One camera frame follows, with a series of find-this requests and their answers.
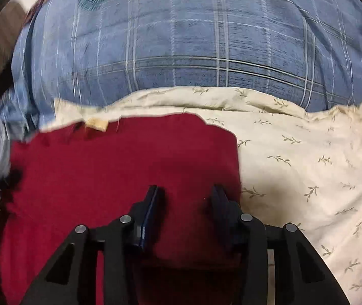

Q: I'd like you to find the red garment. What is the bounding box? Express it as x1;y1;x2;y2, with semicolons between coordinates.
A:
0;114;240;304

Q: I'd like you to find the cream leaf-print pillow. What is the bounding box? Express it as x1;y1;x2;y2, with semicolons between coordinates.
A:
45;87;362;304

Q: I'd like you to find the blue plaid quilt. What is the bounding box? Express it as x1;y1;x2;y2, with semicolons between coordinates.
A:
0;0;362;129

